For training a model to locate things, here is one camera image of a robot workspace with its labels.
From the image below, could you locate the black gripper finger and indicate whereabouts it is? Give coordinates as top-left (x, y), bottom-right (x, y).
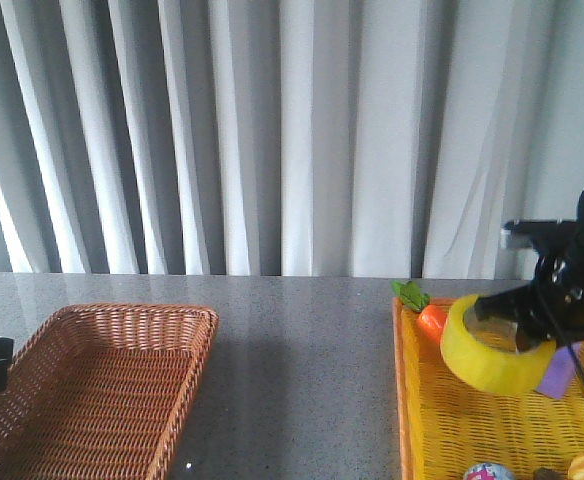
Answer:
top-left (515, 322), bottom-right (555, 353)
top-left (473, 284), bottom-right (538, 321)

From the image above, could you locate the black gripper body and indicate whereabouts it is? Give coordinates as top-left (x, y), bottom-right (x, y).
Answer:
top-left (534, 190), bottom-right (584, 342)

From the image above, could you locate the yellow tape roll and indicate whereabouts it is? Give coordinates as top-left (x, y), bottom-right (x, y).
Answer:
top-left (440, 294), bottom-right (556, 396)

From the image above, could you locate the purple foam cube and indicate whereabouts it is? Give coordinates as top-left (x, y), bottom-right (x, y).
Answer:
top-left (535, 347), bottom-right (576, 399)

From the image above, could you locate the orange toy carrot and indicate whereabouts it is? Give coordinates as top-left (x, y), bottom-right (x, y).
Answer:
top-left (391, 280), bottom-right (447, 344)

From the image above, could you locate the yellow orange woven basket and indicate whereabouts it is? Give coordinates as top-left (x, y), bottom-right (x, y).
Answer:
top-left (393, 300), bottom-right (584, 479)

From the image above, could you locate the dark brown toy piece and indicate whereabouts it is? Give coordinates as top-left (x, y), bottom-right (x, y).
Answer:
top-left (532, 467), bottom-right (568, 480)

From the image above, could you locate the colourful patterned ball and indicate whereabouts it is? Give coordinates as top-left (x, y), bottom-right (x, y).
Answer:
top-left (463, 462), bottom-right (515, 480)

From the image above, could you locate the grey pleated curtain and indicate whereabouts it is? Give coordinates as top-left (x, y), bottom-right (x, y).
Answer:
top-left (0, 1), bottom-right (584, 279)

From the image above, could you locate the brown wicker basket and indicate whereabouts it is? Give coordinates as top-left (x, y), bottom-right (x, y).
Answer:
top-left (0, 303), bottom-right (219, 479)

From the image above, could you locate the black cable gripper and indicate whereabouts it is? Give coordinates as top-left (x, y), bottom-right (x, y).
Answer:
top-left (536, 289), bottom-right (584, 441)

